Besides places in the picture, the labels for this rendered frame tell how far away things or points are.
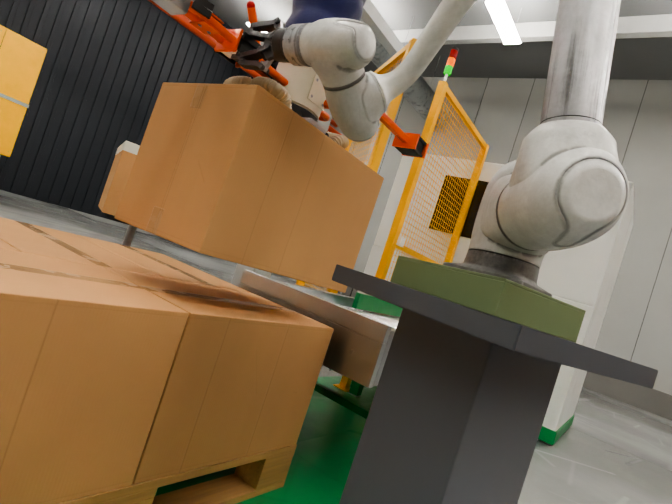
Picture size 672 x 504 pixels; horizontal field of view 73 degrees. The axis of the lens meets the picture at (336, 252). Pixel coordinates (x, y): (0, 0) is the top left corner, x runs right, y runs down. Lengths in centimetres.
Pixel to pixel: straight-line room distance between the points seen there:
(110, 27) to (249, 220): 1182
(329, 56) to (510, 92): 1107
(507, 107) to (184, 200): 1101
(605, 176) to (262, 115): 71
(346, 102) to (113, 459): 92
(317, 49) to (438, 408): 77
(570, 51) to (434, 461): 77
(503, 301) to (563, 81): 39
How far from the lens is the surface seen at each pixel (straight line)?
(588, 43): 95
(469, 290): 89
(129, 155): 271
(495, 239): 99
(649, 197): 1060
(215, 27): 125
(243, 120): 108
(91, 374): 101
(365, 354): 154
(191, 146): 119
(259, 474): 155
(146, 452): 118
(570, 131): 86
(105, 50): 1274
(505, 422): 100
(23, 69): 867
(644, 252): 1033
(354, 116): 110
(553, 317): 100
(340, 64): 103
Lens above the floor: 75
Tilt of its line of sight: 1 degrees up
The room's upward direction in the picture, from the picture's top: 18 degrees clockwise
